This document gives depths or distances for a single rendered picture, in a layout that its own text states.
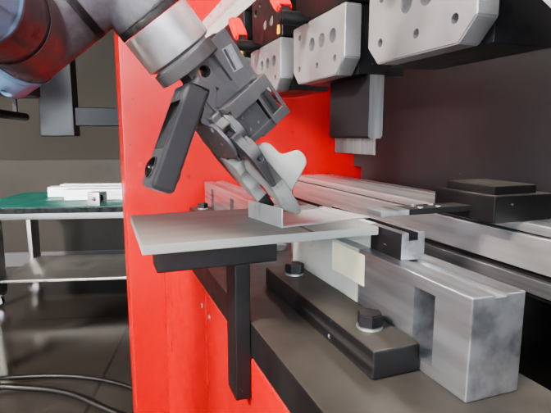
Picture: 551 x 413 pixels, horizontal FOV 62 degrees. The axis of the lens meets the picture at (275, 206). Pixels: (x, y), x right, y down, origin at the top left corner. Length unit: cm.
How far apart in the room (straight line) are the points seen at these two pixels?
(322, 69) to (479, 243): 37
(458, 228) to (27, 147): 388
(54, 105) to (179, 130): 147
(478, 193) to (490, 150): 44
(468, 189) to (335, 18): 32
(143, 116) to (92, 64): 283
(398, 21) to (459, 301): 26
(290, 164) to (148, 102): 91
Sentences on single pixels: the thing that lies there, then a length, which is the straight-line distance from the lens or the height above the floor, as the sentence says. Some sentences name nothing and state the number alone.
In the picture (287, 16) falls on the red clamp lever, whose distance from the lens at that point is 64.
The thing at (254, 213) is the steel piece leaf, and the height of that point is 101.
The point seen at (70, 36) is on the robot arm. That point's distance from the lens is 48.
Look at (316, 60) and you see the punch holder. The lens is 62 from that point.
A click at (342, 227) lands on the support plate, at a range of 53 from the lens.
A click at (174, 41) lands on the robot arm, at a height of 119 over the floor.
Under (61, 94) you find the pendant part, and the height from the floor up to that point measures 125.
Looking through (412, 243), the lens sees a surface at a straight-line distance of 52.
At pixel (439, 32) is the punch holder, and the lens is 43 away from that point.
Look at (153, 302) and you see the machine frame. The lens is 148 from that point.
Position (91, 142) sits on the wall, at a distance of 417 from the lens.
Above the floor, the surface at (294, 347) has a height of 88.
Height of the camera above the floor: 110
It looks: 9 degrees down
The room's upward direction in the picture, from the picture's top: straight up
